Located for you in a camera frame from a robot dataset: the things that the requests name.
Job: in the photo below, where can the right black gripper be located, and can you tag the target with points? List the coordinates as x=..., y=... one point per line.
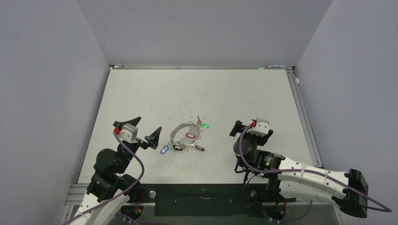
x=261, y=140

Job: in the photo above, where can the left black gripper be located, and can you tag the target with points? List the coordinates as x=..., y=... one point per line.
x=152, y=139

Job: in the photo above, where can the large grey keyring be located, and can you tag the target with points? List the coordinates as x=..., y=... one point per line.
x=177, y=136

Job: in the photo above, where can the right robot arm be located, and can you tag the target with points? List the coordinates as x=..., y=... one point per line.
x=268, y=165

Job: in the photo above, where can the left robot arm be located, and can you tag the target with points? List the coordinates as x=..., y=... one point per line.
x=117, y=175

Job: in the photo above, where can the blue key tag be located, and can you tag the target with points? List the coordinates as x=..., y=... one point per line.
x=164, y=149

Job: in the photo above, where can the red key tag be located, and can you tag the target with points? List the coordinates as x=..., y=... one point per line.
x=190, y=135

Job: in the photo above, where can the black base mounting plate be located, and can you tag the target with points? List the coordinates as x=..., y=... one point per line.
x=172, y=200

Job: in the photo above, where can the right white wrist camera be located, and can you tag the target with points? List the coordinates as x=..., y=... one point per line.
x=259, y=129

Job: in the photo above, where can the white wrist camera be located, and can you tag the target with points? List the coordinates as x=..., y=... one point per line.
x=259, y=129
x=128, y=133

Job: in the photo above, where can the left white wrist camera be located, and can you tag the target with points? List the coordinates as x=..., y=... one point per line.
x=128, y=133

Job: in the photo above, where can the aluminium rail right side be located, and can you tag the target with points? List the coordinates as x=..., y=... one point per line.
x=306, y=124

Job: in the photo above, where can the aluminium rail back edge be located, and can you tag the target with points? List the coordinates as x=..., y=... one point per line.
x=198, y=67

